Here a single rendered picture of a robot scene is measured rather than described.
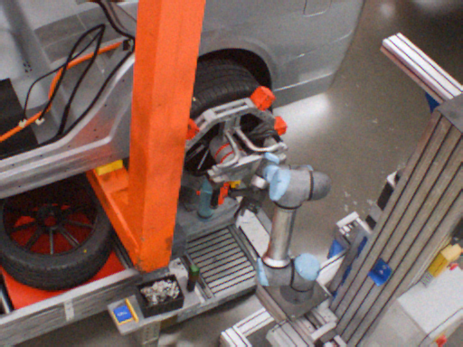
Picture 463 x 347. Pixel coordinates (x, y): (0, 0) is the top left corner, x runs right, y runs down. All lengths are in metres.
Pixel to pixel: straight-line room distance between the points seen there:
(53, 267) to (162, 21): 1.61
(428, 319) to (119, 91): 1.65
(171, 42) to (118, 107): 1.01
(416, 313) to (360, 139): 2.40
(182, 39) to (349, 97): 3.02
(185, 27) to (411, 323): 1.37
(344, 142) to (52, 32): 2.18
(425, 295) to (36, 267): 1.82
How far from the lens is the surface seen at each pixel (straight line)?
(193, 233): 3.89
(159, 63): 2.23
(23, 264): 3.37
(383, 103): 5.17
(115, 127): 3.22
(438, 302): 2.69
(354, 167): 4.63
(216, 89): 3.17
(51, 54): 3.58
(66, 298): 3.38
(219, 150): 3.30
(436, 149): 2.19
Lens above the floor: 3.37
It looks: 49 degrees down
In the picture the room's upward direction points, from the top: 10 degrees clockwise
